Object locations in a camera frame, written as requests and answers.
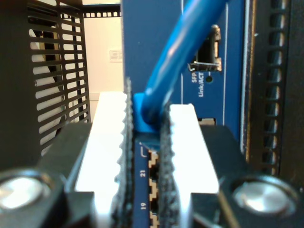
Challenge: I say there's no blue network cable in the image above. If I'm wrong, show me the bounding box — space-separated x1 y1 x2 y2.
134 0 230 133

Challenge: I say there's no black slotted vent panel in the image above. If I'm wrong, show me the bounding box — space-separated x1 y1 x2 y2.
0 0 91 168

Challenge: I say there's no black rack server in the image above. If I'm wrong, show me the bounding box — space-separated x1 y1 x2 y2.
248 0 304 183

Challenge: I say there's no blue network switch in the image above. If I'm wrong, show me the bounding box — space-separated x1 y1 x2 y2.
120 0 254 228

